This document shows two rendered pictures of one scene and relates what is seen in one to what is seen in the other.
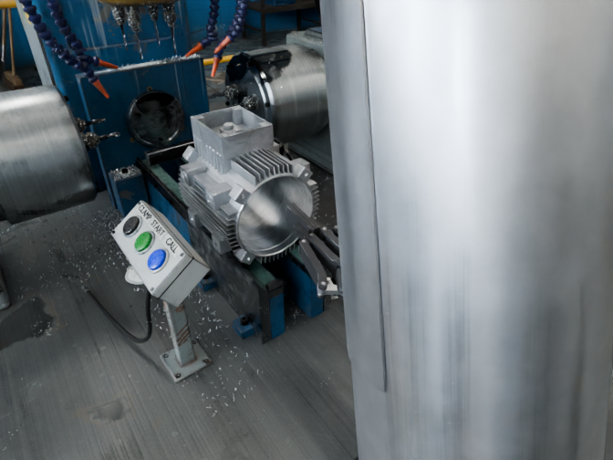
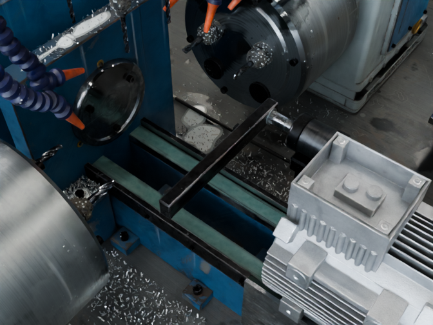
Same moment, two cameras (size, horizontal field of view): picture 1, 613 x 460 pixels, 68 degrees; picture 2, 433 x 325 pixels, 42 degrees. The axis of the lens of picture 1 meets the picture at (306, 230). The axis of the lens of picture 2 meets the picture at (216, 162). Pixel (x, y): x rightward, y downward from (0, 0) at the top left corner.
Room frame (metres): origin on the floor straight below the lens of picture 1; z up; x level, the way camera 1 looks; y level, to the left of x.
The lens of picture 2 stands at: (0.44, 0.39, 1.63)
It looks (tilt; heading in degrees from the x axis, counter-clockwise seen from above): 49 degrees down; 344
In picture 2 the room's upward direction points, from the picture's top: straight up
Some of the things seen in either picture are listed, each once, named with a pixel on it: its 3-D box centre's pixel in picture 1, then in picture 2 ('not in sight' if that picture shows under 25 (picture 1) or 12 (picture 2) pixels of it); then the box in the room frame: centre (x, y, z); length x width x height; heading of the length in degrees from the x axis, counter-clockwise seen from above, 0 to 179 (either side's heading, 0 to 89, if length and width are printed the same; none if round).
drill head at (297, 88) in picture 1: (285, 94); (280, 15); (1.23, 0.06, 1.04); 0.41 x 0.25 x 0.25; 126
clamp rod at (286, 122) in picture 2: not in sight; (290, 126); (0.99, 0.12, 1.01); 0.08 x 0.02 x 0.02; 36
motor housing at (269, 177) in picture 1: (247, 193); (369, 262); (0.74, 0.11, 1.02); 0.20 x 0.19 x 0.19; 36
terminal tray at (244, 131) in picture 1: (232, 139); (355, 200); (0.77, 0.13, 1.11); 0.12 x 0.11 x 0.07; 36
